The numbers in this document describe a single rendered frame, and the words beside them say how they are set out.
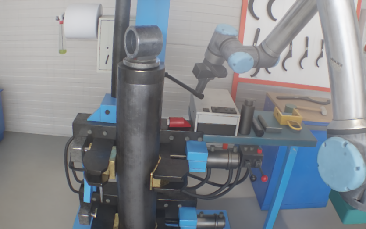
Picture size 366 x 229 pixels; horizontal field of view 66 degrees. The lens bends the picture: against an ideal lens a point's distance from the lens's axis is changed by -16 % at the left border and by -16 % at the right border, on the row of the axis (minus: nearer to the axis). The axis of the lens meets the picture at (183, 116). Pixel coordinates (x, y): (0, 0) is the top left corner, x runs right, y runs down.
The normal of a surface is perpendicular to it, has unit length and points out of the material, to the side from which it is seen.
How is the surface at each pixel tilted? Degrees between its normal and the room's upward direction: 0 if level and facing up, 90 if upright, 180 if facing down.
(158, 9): 90
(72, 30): 116
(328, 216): 0
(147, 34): 59
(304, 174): 90
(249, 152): 0
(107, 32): 90
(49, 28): 90
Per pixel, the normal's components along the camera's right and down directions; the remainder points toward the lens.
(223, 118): 0.05, 0.40
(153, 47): 0.54, 0.51
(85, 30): 0.00, 0.77
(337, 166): -0.88, 0.18
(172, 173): 0.09, -0.91
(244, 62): 0.28, 0.75
